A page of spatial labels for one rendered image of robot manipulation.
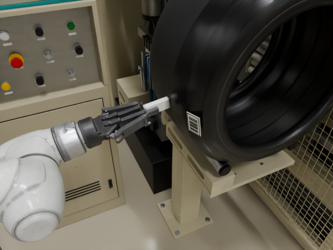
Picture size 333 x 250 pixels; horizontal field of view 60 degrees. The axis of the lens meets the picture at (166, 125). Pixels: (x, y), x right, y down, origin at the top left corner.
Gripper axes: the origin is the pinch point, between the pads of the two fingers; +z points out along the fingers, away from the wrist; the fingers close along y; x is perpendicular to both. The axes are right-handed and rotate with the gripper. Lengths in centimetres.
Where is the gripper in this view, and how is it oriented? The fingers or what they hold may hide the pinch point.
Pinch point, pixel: (156, 106)
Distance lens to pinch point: 76.0
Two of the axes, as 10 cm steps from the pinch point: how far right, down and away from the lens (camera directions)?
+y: -4.2, -5.8, 7.0
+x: 1.2, 7.3, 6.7
